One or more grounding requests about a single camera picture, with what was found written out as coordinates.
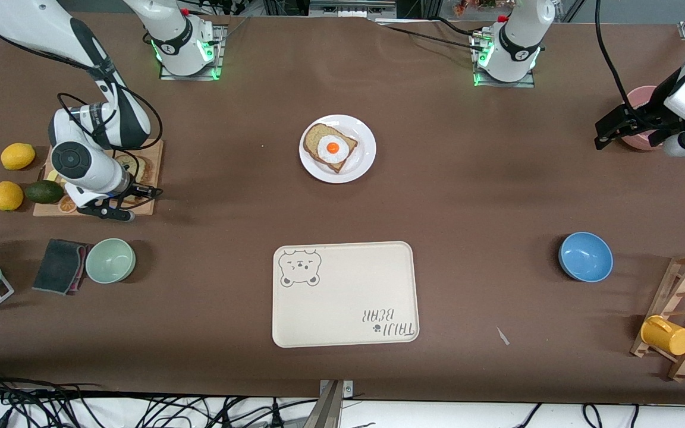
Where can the pink bowl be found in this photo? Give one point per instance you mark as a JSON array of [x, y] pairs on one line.
[[640, 95]]

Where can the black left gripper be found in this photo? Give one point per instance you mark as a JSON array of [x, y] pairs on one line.
[[650, 113]]

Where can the wooden peg drying rack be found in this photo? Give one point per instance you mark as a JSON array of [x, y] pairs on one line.
[[684, 273]]

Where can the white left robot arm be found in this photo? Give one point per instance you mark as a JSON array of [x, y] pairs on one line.
[[521, 35]]

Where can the small white paper scrap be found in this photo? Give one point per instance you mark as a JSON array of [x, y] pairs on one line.
[[503, 336]]

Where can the pale green bowl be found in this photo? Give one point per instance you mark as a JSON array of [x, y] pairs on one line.
[[110, 260]]

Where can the round white plate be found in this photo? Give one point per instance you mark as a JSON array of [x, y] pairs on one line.
[[360, 139]]

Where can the cream tray with bear print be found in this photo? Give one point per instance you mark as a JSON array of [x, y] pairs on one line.
[[342, 297]]

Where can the metal table edge bracket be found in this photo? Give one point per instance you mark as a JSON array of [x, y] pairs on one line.
[[333, 404]]

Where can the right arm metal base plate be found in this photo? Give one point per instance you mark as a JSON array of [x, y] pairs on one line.
[[219, 53]]

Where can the fried egg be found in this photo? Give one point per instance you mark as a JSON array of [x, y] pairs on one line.
[[333, 148]]

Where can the yellow mug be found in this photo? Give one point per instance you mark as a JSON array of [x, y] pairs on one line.
[[666, 336]]

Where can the dark grey cloth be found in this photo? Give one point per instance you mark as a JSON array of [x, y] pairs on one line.
[[57, 266]]

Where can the wooden cutting board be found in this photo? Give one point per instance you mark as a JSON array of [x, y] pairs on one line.
[[149, 154]]

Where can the blue bowl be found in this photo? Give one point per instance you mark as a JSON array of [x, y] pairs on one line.
[[585, 257]]

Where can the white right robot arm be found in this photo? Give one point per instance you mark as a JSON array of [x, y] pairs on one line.
[[21, 24]]

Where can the yellow lemon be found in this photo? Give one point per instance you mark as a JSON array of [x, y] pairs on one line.
[[18, 156], [6, 196]]

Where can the dark green avocado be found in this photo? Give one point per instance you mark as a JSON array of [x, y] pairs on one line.
[[44, 192]]

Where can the orange slice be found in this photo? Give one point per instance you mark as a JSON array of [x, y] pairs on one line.
[[67, 205]]

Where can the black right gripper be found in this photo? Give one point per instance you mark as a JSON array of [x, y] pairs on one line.
[[134, 191]]

